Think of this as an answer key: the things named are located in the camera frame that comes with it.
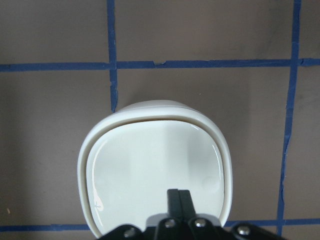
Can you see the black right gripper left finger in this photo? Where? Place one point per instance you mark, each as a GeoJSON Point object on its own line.
{"type": "Point", "coordinates": [173, 203]}

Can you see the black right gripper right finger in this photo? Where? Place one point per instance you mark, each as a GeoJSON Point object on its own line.
{"type": "Point", "coordinates": [186, 204]}

